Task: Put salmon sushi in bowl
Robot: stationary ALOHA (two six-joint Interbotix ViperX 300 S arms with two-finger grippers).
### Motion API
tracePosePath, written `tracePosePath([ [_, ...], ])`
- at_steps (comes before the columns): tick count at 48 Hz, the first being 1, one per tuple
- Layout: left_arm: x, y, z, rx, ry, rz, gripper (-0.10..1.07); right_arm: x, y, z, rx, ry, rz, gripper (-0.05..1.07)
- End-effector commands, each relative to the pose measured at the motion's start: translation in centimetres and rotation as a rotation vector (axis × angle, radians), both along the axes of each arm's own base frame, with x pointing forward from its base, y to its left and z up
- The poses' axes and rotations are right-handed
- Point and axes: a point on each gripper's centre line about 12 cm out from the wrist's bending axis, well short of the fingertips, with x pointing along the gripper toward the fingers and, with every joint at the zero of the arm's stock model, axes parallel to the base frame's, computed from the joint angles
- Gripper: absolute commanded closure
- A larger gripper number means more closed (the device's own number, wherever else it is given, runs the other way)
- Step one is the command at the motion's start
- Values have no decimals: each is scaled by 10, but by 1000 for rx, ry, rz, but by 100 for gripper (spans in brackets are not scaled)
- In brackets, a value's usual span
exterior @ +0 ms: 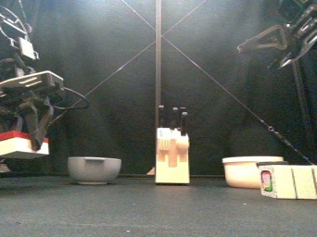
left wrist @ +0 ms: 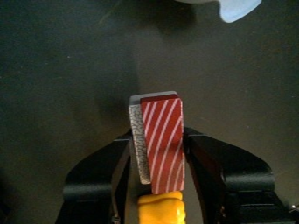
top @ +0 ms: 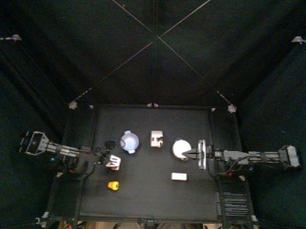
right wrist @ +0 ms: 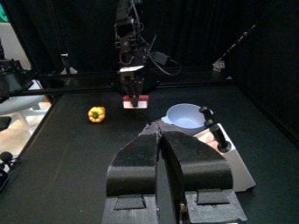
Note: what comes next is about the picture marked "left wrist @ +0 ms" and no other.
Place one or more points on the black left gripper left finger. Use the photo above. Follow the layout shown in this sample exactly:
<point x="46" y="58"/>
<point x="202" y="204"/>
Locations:
<point x="94" y="172"/>

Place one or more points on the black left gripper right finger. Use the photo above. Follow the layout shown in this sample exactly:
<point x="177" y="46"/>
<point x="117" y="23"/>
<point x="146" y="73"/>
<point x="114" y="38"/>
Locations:
<point x="234" y="172"/>

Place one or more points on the red striped salmon sushi toy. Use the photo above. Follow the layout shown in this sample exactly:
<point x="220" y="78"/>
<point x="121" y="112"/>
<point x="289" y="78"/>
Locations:
<point x="164" y="143"/>

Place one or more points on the light blue bowl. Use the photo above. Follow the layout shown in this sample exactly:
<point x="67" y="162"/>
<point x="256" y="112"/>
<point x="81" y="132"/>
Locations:
<point x="236" y="8"/>

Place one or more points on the yellow toy food piece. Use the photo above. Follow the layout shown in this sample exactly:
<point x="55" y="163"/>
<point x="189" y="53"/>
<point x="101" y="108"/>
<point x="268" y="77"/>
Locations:
<point x="162" y="208"/>

